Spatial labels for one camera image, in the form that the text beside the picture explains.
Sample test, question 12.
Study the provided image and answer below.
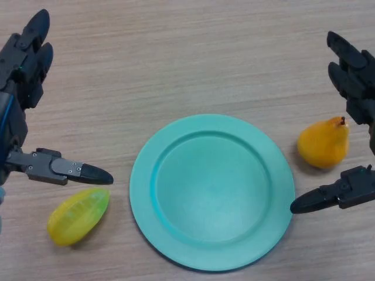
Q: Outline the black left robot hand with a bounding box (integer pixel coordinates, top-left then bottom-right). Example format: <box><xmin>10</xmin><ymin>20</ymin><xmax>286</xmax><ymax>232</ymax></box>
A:
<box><xmin>0</xmin><ymin>8</ymin><xmax>114</xmax><ymax>187</ymax></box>

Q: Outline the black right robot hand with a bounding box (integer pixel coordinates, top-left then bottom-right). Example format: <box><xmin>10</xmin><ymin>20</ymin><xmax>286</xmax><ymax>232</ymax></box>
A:
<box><xmin>289</xmin><ymin>30</ymin><xmax>375</xmax><ymax>214</ymax></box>

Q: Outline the yellow orange pear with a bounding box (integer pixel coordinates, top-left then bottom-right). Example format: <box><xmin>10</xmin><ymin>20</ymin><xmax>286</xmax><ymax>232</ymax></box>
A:
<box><xmin>296</xmin><ymin>116</ymin><xmax>351</xmax><ymax>170</ymax></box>

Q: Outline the green round plate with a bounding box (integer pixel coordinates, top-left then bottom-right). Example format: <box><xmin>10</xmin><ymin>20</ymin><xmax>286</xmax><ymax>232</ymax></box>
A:
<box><xmin>129</xmin><ymin>114</ymin><xmax>295</xmax><ymax>272</ymax></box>

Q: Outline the yellow green starfruit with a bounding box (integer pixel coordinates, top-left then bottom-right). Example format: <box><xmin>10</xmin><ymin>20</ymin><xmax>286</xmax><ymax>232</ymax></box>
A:
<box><xmin>46</xmin><ymin>187</ymin><xmax>111</xmax><ymax>247</ymax></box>

